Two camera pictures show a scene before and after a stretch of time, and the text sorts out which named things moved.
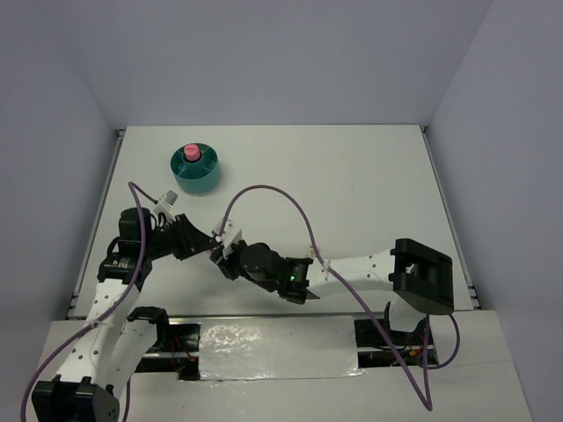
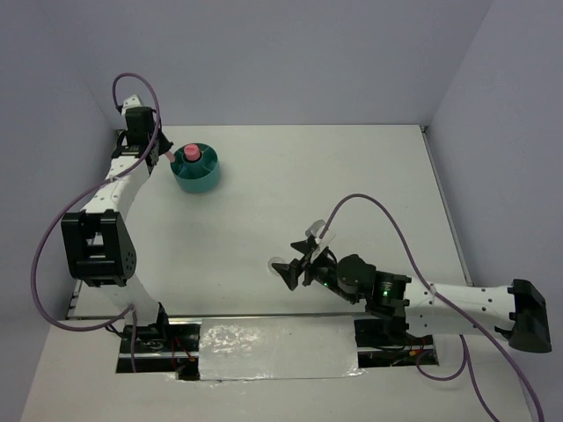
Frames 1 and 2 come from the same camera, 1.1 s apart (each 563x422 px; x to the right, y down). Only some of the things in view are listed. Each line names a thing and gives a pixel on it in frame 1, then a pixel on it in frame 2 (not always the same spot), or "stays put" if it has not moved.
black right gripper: (226, 262) -> (289, 272)
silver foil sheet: (273, 347) stays put
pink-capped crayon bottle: (192, 152) stays put
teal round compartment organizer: (197, 177) stays put
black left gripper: (193, 239) -> (164, 143)
